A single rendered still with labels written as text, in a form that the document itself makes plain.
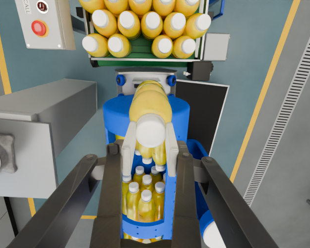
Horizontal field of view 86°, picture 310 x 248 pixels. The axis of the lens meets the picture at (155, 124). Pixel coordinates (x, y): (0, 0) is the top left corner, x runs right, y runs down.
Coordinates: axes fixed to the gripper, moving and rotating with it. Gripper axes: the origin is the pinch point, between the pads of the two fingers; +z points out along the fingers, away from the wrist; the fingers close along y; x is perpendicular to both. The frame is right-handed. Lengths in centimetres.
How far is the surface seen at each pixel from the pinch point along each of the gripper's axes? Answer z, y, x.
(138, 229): 25, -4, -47
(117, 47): 36.2, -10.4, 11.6
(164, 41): 36.9, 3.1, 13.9
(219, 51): 62, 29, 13
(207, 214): 52, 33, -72
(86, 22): 48, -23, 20
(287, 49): 153, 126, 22
